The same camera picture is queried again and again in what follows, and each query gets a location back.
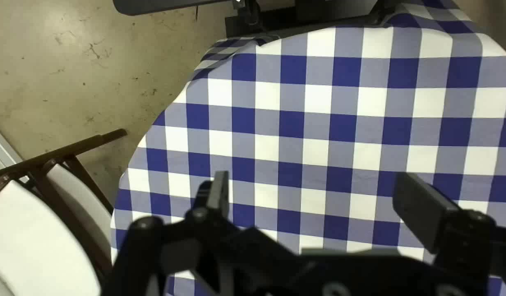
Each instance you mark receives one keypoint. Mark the wooden chair white seat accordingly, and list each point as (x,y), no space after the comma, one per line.
(45,181)

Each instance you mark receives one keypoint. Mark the dark grey flat object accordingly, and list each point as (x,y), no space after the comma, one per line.
(155,5)

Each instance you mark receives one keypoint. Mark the white round seat cushion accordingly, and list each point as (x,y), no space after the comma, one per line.
(29,247)

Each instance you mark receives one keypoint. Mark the blue white checkered tablecloth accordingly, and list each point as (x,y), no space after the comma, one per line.
(329,125)

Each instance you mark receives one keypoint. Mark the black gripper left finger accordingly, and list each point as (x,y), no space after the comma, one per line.
(221,197)

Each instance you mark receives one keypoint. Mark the black stand base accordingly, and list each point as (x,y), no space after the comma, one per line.
(297,13)

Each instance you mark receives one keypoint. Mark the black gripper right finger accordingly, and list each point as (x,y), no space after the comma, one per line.
(426,211)

